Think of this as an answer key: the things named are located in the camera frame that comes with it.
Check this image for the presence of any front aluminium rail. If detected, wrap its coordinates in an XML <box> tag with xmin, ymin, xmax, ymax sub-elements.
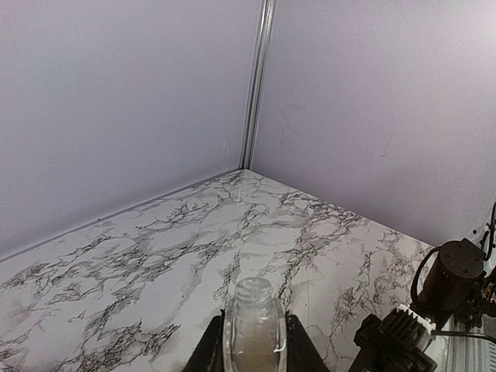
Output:
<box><xmin>446</xmin><ymin>331</ymin><xmax>495</xmax><ymax>372</ymax></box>

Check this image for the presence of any left aluminium frame post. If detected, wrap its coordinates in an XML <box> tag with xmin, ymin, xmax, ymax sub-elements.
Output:
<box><xmin>239</xmin><ymin>0</ymin><xmax>277</xmax><ymax>170</ymax></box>

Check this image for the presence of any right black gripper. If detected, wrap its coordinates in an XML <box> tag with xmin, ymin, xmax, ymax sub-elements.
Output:
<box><xmin>353</xmin><ymin>315</ymin><xmax>438</xmax><ymax>372</ymax></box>

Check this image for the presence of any clear nail polish bottle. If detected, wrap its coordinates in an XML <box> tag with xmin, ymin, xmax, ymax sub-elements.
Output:
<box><xmin>222</xmin><ymin>277</ymin><xmax>288</xmax><ymax>372</ymax></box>

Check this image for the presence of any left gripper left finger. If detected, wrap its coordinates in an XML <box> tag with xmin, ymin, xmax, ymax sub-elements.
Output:
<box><xmin>184</xmin><ymin>314</ymin><xmax>225</xmax><ymax>372</ymax></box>

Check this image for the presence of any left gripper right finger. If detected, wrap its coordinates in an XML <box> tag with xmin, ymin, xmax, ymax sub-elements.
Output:
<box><xmin>285</xmin><ymin>312</ymin><xmax>329</xmax><ymax>372</ymax></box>

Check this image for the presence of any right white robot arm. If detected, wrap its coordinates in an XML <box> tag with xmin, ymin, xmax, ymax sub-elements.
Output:
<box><xmin>350</xmin><ymin>217</ymin><xmax>495</xmax><ymax>371</ymax></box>

